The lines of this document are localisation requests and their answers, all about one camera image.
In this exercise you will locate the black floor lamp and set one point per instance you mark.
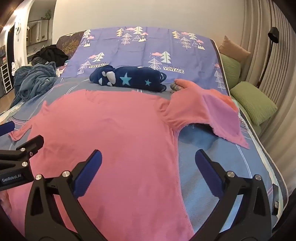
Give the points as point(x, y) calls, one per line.
point(273, 36)

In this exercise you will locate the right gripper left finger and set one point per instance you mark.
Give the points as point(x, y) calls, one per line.
point(43, 220)

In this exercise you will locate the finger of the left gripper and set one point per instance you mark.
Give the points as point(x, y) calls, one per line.
point(6, 128)
point(11, 160)

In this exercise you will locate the tan pillow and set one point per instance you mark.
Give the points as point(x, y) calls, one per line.
point(233, 50)

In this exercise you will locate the white shelf rack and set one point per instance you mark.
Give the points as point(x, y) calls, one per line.
point(5, 78)

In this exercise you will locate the black tag on mattress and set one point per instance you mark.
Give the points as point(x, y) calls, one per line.
point(275, 204)

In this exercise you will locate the black clothes pile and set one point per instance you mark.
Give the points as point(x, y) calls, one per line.
point(50, 54)

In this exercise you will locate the pink shirt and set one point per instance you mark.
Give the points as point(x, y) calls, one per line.
point(136, 193)

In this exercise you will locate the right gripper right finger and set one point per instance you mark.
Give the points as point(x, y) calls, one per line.
point(253, 218)

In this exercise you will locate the purple tree print duvet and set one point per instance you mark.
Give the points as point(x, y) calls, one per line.
point(178, 54)

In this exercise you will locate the near green pillow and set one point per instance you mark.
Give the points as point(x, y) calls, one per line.
point(258, 106)

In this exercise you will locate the navy star fleece garment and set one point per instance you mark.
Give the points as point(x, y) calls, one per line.
point(143, 78)

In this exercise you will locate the teal fleece blanket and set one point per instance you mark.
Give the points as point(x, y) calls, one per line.
point(31, 81)

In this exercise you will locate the beige curtain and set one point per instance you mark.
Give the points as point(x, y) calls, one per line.
point(278, 133)

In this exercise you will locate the far green pillow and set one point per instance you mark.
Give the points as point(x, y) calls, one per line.
point(232, 69)

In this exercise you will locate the green pillow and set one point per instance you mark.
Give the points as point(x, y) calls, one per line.
point(232, 69)
point(258, 106)

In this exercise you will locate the folded clothes stack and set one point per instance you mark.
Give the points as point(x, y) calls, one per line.
point(174, 87)

